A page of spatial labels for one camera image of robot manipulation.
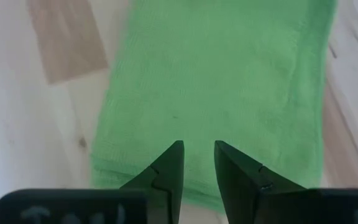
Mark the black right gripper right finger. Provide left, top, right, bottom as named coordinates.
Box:
left=214, top=139, right=307, bottom=224

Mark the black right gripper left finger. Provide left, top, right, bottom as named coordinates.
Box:
left=119, top=139, right=185, bottom=224

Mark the green microfiber towel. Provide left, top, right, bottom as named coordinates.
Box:
left=90, top=0, right=337, bottom=215

